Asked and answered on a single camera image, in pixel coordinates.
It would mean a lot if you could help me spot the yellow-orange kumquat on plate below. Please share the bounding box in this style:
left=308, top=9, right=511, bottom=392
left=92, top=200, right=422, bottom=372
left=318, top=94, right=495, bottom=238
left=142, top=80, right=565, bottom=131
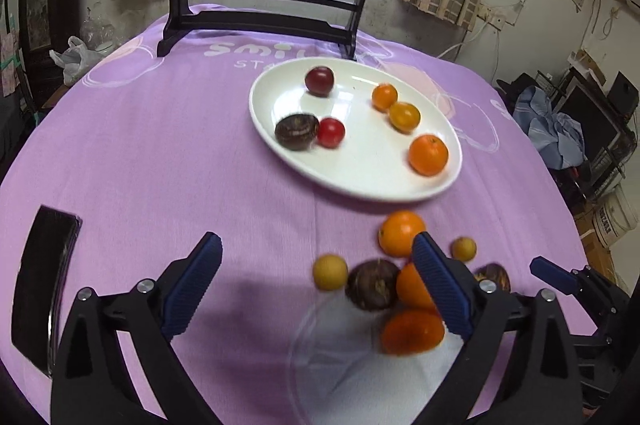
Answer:
left=389, top=102, right=421, bottom=133

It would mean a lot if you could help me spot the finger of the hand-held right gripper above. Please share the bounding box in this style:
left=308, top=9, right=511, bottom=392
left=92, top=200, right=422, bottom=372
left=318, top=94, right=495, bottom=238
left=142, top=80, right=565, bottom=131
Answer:
left=530, top=256, right=628, bottom=336

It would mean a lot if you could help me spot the small orange tomato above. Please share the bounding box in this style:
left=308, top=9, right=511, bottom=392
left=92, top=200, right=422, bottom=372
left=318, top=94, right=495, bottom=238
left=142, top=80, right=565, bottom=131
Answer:
left=371, top=83, right=399, bottom=112

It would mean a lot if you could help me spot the blue cloth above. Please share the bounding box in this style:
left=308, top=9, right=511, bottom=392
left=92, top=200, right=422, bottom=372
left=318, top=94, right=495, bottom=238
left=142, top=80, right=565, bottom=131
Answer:
left=515, top=86, right=586, bottom=170

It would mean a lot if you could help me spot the small red cherry tomato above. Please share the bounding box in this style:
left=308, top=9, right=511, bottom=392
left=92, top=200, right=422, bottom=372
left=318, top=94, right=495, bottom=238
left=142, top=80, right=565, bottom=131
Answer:
left=317, top=117, right=346, bottom=149

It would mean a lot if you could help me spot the yellow round fruit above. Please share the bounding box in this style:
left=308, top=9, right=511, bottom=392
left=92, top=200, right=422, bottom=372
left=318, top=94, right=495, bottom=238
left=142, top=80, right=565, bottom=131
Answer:
left=313, top=254, right=349, bottom=291

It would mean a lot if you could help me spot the purple tablecloth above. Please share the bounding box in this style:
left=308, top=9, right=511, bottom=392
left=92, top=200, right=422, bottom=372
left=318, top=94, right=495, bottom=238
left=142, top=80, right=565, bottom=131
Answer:
left=0, top=3, right=608, bottom=425

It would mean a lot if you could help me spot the white oval plate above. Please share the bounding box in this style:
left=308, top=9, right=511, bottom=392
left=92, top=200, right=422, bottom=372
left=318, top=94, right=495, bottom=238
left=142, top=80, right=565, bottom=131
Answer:
left=248, top=57, right=463, bottom=203

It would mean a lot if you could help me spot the black monitor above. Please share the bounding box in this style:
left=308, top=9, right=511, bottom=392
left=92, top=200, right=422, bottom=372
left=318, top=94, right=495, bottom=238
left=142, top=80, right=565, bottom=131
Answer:
left=555, top=80, right=626, bottom=166

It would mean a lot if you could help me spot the cardboard box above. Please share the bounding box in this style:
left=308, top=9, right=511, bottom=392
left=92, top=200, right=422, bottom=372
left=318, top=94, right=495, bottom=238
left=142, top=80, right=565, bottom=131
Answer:
left=570, top=50, right=606, bottom=80

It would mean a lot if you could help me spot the black speaker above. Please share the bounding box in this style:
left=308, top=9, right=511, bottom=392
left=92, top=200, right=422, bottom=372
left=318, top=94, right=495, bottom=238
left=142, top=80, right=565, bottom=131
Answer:
left=607, top=72, right=640, bottom=116

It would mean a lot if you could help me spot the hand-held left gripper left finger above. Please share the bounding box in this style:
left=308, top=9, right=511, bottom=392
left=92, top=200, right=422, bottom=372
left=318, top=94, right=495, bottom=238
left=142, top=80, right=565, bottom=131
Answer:
left=50, top=232, right=223, bottom=425

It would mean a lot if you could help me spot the orange mandarin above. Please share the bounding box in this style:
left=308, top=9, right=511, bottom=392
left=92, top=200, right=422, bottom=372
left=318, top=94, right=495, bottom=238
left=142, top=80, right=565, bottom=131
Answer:
left=381, top=309, right=446, bottom=356
left=408, top=134, right=449, bottom=177
left=378, top=210, right=427, bottom=258
left=396, top=262, right=441, bottom=310

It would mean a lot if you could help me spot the small yellow longan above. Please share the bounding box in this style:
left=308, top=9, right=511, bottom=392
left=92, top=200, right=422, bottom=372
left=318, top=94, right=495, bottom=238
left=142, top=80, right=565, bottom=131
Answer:
left=451, top=237, right=477, bottom=263

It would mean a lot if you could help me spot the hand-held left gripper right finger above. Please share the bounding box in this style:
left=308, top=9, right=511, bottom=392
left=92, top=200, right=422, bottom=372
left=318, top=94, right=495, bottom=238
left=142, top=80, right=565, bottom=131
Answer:
left=412, top=231, right=583, bottom=425

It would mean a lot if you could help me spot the white bucket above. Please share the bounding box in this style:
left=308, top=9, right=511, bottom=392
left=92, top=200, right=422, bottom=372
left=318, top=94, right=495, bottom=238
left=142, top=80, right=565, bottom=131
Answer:
left=592, top=185, right=640, bottom=248

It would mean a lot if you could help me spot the dark red tomato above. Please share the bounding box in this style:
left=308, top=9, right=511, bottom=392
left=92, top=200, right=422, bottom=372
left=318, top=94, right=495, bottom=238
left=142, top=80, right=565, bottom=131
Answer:
left=305, top=66, right=335, bottom=98

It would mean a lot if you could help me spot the black smartphone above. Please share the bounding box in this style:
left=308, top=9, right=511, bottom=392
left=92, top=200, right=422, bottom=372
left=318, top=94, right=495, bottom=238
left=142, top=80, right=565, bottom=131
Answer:
left=11, top=205, right=83, bottom=378

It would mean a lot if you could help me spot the black bag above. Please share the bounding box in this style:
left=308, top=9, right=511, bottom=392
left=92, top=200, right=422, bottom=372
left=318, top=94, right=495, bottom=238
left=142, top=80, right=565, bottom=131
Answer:
left=495, top=72, right=538, bottom=106

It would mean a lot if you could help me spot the white plastic bag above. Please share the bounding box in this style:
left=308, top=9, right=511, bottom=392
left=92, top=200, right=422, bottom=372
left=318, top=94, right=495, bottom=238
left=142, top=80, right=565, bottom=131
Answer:
left=49, top=36, right=108, bottom=86

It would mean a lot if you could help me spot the white cable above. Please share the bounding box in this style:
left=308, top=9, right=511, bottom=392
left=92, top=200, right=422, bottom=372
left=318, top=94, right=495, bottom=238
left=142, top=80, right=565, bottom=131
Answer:
left=440, top=20, right=501, bottom=60

